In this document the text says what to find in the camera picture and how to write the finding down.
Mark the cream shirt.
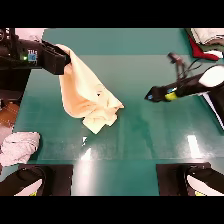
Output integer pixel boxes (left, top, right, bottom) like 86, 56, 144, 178
54, 43, 125, 135

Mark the black cable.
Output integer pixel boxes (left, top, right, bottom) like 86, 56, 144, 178
185, 59, 205, 78

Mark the grey garment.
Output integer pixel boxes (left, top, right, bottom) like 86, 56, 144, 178
0, 131, 42, 167

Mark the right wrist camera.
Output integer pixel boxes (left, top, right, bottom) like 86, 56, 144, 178
167, 51, 188, 80

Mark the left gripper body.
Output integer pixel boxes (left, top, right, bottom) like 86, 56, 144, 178
41, 40, 72, 76

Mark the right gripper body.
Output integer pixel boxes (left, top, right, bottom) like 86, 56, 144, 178
144, 84, 180, 103

